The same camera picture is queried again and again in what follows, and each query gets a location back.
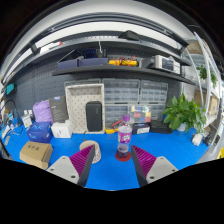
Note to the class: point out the plain black box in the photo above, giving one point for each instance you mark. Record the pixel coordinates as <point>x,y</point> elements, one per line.
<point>160,127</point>

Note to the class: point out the grey small-parts drawer cabinet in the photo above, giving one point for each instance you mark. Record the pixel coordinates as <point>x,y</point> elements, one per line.
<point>154,93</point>
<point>120,93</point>

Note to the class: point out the flat round red coaster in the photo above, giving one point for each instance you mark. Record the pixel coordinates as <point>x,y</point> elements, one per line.
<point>123,159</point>

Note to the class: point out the yellow and red hand tool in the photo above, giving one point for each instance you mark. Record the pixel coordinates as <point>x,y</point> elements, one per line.
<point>111,129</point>

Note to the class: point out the green potted plant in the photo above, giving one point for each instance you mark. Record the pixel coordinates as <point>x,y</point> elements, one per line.
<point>183,113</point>

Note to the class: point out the beige perforated tray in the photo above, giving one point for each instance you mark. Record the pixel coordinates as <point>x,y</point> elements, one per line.
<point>76,110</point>

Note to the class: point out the clear box of coloured parts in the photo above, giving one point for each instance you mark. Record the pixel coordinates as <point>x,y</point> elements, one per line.
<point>141,114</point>

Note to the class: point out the white labelled container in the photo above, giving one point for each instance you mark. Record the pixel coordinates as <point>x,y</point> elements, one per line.
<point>26,120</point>

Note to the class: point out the dark grey flat box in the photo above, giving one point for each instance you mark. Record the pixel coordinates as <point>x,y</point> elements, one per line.
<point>59,108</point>

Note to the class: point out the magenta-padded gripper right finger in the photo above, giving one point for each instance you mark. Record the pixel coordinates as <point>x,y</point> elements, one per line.
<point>154,168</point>

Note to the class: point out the white metal shelf rack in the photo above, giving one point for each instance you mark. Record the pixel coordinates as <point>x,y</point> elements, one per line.
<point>208,76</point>

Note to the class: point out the beige patterned ceramic cup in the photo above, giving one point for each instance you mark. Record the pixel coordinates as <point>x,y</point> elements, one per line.
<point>93,146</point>

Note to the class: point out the purple-labelled clear drink bottle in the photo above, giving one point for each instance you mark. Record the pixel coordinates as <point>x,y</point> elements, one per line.
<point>124,136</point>

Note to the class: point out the small white block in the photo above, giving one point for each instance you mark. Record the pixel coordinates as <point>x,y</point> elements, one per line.
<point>197,139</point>

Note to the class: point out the brown cardboard box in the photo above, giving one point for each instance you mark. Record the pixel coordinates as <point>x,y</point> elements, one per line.
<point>35,154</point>

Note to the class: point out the blue printed carton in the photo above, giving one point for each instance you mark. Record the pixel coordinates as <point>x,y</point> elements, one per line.
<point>39,132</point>

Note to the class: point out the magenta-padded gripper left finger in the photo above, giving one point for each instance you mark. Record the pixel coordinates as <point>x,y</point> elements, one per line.
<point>71,168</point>

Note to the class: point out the white carton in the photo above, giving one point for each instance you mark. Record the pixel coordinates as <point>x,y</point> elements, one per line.
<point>61,130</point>

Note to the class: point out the purple plastic bag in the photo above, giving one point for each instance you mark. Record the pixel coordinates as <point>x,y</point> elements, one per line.
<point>41,111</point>

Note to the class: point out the teal wall-mounted device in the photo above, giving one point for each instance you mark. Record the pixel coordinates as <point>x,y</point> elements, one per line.
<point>10,88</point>

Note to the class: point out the grey wall shelf unit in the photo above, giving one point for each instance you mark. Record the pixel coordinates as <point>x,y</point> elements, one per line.
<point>100,69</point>

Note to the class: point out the black box with white label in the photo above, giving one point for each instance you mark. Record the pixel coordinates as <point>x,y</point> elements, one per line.
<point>141,128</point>

